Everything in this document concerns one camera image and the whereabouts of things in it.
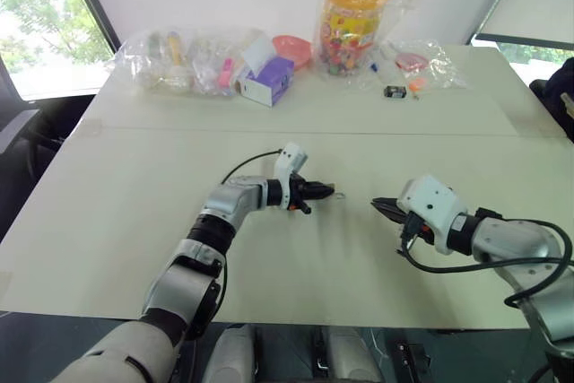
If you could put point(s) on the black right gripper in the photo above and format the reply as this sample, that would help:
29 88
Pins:
414 230

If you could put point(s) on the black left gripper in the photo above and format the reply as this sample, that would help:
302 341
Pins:
298 194

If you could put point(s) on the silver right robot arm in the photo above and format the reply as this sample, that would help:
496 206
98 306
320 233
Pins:
515 239

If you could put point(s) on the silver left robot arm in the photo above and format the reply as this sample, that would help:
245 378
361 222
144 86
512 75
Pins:
215 226

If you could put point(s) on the small black box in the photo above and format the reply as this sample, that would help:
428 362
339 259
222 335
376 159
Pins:
394 91

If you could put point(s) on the purple white tissue box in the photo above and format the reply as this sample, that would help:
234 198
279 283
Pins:
268 80

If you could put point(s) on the small orange clip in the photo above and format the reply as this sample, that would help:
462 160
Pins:
414 84

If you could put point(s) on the small blue clip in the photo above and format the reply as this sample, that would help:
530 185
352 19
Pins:
373 67

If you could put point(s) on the pink plastic bowl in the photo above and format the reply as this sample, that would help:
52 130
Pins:
293 49

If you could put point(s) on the small clear plastic bag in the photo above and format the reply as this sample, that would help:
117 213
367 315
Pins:
426 64

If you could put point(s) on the pink small bottle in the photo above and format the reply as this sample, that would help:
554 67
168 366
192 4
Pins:
225 72

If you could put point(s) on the orange lidded candy jar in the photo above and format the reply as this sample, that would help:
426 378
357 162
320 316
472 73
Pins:
352 24

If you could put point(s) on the large clear plastic bag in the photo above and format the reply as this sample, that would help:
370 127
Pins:
179 60

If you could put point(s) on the clear bag around jar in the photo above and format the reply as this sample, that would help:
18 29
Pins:
394 6

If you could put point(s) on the yellow tube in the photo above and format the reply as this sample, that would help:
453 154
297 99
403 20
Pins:
175 46

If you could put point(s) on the dark office chair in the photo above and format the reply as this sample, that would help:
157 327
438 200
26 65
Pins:
36 141

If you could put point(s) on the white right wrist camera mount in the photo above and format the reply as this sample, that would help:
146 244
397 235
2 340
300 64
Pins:
430 206

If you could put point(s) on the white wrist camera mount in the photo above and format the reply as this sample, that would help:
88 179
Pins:
290 159
430 206

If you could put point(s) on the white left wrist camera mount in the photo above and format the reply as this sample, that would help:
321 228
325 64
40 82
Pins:
290 159

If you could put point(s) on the black metal bracket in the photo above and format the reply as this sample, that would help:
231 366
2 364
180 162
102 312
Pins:
410 358

